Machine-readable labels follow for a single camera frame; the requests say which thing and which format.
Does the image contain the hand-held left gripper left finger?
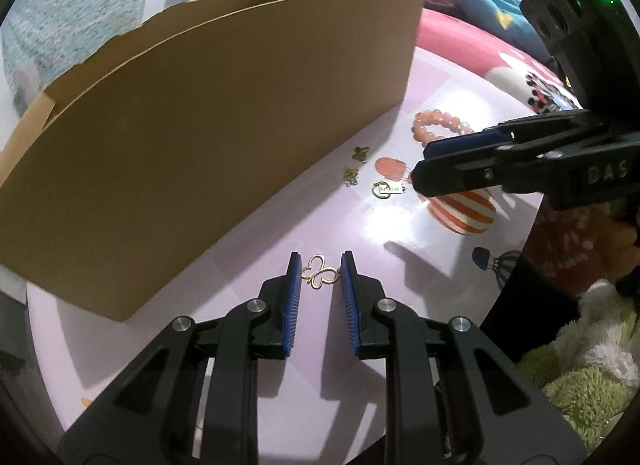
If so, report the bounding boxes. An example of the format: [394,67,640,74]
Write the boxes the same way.
[57,251,303,465]

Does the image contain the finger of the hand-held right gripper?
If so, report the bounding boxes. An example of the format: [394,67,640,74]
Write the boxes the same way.
[411,138,567,198]
[422,111,609,162]

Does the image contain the colourful bead bracelet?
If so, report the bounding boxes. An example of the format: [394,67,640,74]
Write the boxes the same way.
[411,109,476,145]

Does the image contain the turquoise patterned hanging cloth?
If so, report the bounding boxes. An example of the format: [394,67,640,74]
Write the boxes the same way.
[0,0,162,117]

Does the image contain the gold ring with tag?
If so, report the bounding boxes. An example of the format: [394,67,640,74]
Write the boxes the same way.
[371,180,407,200]

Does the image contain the brown cardboard box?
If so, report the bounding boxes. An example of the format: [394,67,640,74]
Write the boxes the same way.
[0,0,425,322]

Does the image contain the pink printed blanket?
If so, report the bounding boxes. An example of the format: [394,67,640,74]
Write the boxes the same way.
[414,8,587,115]

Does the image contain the green plush cloth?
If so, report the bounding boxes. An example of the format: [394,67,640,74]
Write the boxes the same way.
[519,279,640,452]

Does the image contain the gold butterfly pendant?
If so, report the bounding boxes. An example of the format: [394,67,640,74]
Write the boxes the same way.
[301,255,340,290]

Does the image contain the blue printed blanket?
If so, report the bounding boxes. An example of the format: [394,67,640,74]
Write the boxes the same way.
[385,0,556,62]

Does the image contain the red patterned clothing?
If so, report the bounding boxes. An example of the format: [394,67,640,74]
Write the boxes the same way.
[520,198,640,351]

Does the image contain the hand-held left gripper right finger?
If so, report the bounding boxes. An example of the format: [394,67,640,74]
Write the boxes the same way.
[339,249,587,465]

